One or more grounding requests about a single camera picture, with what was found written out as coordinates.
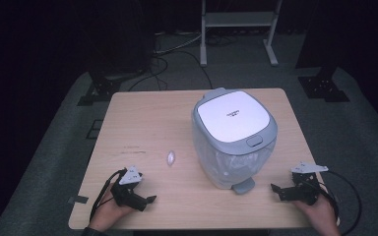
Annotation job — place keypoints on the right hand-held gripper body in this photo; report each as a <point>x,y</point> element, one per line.
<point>306,188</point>

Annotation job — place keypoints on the person's left hand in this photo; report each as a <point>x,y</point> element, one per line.
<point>106,213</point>

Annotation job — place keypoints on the white paper wad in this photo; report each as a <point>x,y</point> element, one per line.
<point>171,158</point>

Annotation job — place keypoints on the black stand base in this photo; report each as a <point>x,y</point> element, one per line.
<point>100,88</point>
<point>323,87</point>

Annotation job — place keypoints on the grey tape strip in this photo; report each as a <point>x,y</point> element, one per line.
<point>78,199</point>

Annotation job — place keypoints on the clear plastic bin liner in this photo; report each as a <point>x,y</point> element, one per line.
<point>233,167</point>

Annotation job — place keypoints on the grey white pedal trash bin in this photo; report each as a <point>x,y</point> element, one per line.
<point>233,121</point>

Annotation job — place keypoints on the white metal stand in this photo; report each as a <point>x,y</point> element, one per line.
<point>238,19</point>

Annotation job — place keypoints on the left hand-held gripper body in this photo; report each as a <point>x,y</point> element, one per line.
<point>128,193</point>

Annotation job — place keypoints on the person's right hand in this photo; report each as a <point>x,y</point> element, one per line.
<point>323,219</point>

